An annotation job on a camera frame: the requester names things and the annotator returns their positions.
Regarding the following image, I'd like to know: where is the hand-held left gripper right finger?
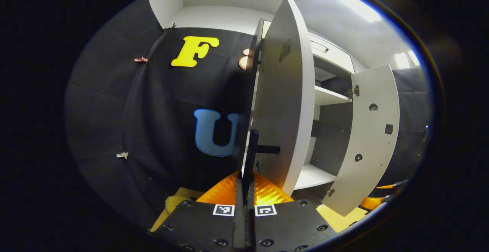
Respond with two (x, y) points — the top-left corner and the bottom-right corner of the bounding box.
(244, 171), (339, 252)

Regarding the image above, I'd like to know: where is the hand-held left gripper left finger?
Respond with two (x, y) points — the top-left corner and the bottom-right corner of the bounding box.
(147, 171), (245, 252)

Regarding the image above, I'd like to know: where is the black door handle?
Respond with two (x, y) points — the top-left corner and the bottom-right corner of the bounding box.
(244, 129), (281, 180)

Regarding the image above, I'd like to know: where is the beige double-door shoe cabinet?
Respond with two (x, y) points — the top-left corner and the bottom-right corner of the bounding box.
(260, 18), (358, 203)

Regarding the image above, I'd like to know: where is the white cabinet shelf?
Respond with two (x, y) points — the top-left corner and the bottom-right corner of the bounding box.
(314, 85), (352, 106)
(293, 163), (337, 191)

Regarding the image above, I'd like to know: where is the yellow plush toy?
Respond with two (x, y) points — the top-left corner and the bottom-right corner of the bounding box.
(165, 195), (191, 216)

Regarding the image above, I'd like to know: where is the black backdrop cloth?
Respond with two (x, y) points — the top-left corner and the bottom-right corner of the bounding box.
(382, 67), (434, 191)
(65, 0), (264, 229)

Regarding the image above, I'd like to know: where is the small ceiling light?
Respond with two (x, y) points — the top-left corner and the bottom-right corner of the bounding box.
(394, 50), (420, 69)

